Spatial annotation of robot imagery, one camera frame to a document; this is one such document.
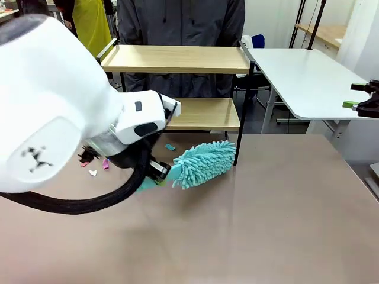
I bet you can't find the grey background workbench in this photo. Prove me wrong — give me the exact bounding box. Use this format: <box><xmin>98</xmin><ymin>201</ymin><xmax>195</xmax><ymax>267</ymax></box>
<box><xmin>0</xmin><ymin>8</ymin><xmax>20</xmax><ymax>23</ymax></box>

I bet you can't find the white side table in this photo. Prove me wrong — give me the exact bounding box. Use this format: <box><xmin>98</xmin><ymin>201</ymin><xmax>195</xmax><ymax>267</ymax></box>
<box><xmin>241</xmin><ymin>40</ymin><xmax>379</xmax><ymax>140</ymax></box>

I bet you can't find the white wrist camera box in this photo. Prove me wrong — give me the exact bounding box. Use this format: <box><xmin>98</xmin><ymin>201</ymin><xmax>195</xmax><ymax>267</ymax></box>
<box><xmin>160</xmin><ymin>93</ymin><xmax>182</xmax><ymax>118</ymax></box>

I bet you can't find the wooden background desk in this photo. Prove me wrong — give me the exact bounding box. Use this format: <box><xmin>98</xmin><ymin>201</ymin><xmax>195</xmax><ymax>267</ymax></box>
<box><xmin>294</xmin><ymin>22</ymin><xmax>347</xmax><ymax>48</ymax></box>

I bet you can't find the black sleeved arm cable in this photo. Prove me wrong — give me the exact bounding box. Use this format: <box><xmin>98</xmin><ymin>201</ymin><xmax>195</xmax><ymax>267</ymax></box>
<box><xmin>0</xmin><ymin>141</ymin><xmax>153</xmax><ymax>215</ymax></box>

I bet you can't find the two-tier wooden shelf black frame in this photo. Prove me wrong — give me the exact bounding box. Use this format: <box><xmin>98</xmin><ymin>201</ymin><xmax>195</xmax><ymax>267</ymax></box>
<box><xmin>96</xmin><ymin>38</ymin><xmax>256</xmax><ymax>167</ymax></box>

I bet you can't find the black stand pole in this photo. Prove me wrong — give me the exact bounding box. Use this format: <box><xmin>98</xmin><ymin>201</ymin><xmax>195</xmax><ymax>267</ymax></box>
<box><xmin>306</xmin><ymin>0</ymin><xmax>326</xmax><ymax>50</ymax></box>

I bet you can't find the blue and black office chair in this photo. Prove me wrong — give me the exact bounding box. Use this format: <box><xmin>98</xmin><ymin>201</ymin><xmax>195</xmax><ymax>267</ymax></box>
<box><xmin>235</xmin><ymin>34</ymin><xmax>281</xmax><ymax>119</ymax></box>

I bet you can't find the person in yellow apron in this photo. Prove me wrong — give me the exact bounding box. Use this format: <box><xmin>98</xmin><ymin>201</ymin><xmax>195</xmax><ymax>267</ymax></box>
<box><xmin>54</xmin><ymin>0</ymin><xmax>113</xmax><ymax>57</ymax></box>

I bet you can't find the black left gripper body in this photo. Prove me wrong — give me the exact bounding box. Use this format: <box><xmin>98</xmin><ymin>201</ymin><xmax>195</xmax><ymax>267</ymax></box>
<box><xmin>111</xmin><ymin>141</ymin><xmax>155</xmax><ymax>171</ymax></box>

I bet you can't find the person in dark clothes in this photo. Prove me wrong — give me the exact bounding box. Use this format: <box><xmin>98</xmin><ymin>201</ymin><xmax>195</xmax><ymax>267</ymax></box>
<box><xmin>16</xmin><ymin>0</ymin><xmax>57</xmax><ymax>18</ymax></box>

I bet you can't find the thin black tripod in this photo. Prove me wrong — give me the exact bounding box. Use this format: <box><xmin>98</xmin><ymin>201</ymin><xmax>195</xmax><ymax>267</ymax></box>
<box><xmin>288</xmin><ymin>0</ymin><xmax>307</xmax><ymax>48</ymax></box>

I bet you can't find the person in grey jacket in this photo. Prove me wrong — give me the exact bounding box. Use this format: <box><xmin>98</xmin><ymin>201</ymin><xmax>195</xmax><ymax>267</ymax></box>
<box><xmin>117</xmin><ymin>0</ymin><xmax>246</xmax><ymax>98</ymax></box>

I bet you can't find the teal chenille duster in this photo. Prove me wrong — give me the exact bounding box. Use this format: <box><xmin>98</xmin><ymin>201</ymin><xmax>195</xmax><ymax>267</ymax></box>
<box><xmin>134</xmin><ymin>140</ymin><xmax>237</xmax><ymax>196</ymax></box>

